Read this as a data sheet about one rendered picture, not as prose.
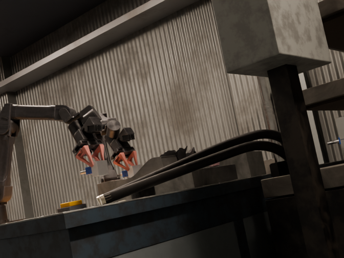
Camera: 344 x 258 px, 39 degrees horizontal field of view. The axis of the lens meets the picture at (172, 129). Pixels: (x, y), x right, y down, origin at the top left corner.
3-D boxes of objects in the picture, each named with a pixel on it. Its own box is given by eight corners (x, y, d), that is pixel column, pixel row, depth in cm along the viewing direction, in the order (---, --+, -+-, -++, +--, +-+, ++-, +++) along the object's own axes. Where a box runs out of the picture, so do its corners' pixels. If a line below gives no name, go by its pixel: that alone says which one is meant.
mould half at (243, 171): (145, 197, 222) (141, 173, 223) (169, 193, 245) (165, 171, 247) (251, 177, 202) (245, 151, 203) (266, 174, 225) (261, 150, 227)
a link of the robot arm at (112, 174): (118, 181, 234) (104, 122, 247) (105, 184, 232) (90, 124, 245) (116, 186, 239) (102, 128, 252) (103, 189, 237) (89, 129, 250)
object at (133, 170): (114, 181, 217) (111, 169, 217) (122, 179, 221) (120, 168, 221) (134, 178, 208) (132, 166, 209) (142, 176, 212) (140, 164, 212)
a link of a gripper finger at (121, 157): (141, 163, 212) (129, 147, 216) (128, 165, 207) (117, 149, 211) (133, 173, 215) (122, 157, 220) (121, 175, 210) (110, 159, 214)
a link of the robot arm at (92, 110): (104, 121, 193) (88, 97, 195) (98, 118, 185) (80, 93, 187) (81, 138, 194) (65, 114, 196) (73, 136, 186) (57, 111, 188)
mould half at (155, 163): (100, 206, 198) (94, 172, 199) (146, 197, 217) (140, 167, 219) (194, 187, 165) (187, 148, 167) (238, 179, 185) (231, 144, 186)
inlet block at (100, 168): (77, 180, 187) (74, 166, 187) (87, 178, 191) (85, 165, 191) (98, 175, 178) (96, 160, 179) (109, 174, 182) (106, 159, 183)
